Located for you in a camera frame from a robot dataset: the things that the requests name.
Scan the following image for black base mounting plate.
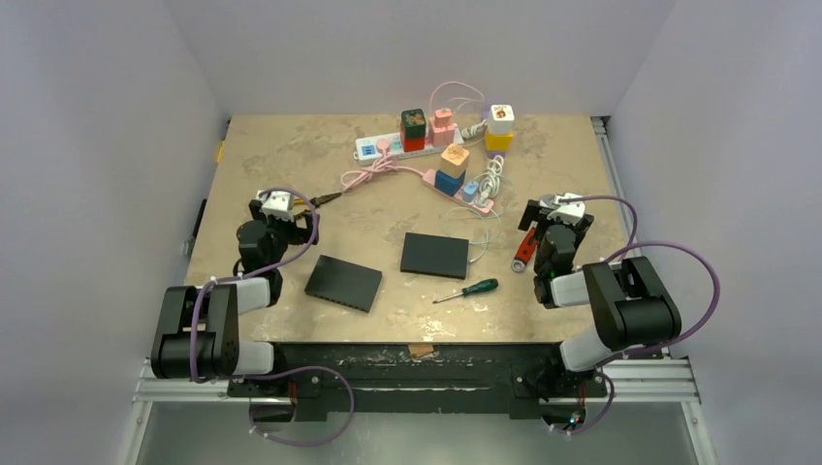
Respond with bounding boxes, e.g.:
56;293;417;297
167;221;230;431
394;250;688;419
227;343;607;423

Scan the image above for light blue USB charger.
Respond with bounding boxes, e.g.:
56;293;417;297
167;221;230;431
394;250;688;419
461;180;479;203

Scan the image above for yellow black needle-nose pliers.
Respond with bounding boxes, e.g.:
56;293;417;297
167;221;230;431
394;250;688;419
295;192;342;207

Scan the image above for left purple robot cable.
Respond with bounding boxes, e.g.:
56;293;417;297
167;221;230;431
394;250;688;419
189;187;356;448

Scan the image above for white cube adapter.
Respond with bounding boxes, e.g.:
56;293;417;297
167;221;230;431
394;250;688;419
487;104;516;136

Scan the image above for yellow cube adapter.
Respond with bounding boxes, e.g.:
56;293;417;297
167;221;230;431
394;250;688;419
485;131;514;152

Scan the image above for black box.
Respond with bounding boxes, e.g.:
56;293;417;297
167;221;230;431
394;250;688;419
304;255;383;313
399;232;469;280

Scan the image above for green cube adapter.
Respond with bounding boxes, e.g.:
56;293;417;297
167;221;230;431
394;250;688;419
400;108;427;140

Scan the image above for pink coiled power cord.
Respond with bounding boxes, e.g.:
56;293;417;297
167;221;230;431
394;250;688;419
339;139;438;193

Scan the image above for red handled adjustable wrench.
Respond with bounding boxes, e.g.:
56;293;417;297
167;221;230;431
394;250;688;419
511;228;537;272

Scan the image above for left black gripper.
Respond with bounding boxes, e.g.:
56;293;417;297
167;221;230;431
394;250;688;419
248;201;316;269

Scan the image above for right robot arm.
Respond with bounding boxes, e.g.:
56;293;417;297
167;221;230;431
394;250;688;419
519;195;681;394

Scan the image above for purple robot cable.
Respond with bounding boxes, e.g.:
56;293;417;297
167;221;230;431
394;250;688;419
549;195;722;437
189;187;356;448

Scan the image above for blue cube adapter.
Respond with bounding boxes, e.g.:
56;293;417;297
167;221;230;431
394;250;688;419
434;170;465;197

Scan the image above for white power strip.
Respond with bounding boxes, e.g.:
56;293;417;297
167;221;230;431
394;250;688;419
353;128;445;167

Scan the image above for pink power strip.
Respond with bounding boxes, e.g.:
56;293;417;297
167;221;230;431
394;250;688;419
422;170;494;217

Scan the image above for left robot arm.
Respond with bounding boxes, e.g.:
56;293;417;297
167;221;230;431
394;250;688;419
150;199;319;396

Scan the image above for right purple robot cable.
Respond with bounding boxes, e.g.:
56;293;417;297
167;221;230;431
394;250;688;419
549;195;722;437

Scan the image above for aluminium frame rail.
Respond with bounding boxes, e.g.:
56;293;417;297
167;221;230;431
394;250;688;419
132;358;700;405

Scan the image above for green handled screwdriver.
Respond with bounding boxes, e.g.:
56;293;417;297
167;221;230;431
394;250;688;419
432;278;499;304

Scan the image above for pink plug adapter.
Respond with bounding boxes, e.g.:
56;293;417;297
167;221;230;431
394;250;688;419
428;108;456;147

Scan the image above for white coiled power cord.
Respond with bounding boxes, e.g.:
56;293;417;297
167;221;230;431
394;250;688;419
474;154;507;206

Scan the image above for orange cube adapter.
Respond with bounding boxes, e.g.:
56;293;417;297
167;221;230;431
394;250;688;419
438;143;469;179

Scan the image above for red cube adapter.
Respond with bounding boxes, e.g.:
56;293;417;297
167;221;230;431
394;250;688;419
400;133;426;152

